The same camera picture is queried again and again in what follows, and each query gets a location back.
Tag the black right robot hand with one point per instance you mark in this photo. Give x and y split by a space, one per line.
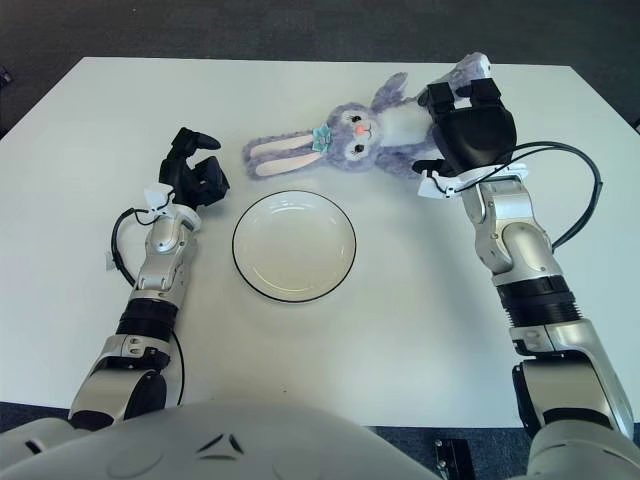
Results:
475 135

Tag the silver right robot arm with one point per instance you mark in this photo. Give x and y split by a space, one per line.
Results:
525 240

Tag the white plate with black rim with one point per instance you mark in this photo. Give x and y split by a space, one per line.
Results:
295 245

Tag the grey robot torso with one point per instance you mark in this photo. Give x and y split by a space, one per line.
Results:
250 440

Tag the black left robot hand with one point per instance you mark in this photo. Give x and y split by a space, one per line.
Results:
187 177

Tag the purple plush bunny doll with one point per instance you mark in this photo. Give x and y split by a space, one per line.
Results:
350 135

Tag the black metal bracket on floor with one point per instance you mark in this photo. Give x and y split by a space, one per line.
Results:
452 460

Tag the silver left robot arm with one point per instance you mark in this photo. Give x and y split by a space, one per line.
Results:
160 250

